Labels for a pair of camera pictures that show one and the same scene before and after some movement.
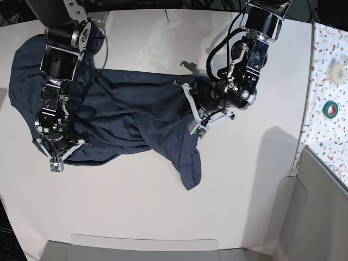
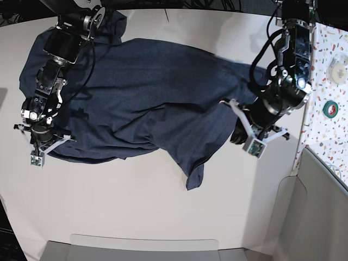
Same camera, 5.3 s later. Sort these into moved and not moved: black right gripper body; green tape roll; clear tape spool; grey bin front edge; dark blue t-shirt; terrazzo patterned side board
Moved: black right gripper body; dark blue t-shirt
Not moved: grey bin front edge; green tape roll; terrazzo patterned side board; clear tape spool
